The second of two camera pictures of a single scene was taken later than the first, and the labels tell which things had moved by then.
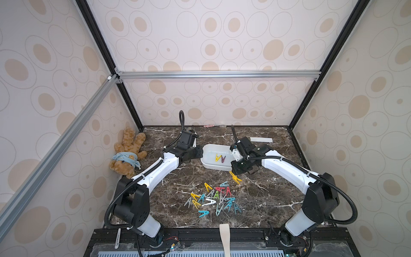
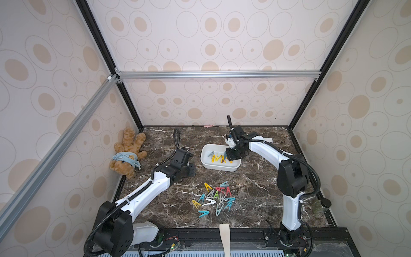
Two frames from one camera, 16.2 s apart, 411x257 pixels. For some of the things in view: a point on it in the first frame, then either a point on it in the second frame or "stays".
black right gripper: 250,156 → 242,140
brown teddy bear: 127,155 stays
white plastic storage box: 218,157 stays
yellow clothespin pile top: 207,186 stays
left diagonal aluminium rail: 21,196 stays
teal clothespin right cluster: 229,203 stays
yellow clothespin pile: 194,196 → 221,157
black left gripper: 199,152 → 192,170
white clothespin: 212,202 stays
